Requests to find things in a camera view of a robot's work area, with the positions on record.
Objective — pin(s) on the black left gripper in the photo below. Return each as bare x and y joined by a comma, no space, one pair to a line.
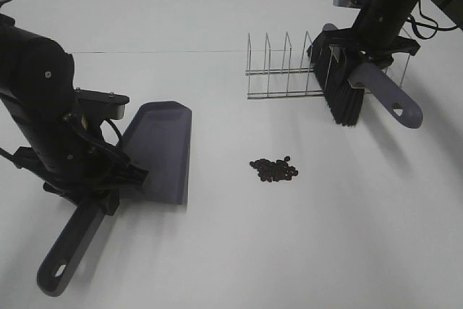
77,158

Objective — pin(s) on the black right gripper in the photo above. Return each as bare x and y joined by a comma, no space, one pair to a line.
352,43

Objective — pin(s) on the purple plastic dustpan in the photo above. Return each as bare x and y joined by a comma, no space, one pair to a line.
158,142

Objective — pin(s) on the pile of coffee beans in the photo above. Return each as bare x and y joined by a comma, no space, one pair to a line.
274,171

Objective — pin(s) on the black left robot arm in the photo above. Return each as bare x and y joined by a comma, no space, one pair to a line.
36,77

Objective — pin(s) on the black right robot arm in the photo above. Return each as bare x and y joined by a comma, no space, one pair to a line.
375,31

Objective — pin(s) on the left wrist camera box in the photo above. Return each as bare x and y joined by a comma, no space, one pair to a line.
102,105

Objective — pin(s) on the metal wire rack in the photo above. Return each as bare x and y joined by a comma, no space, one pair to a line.
283,70

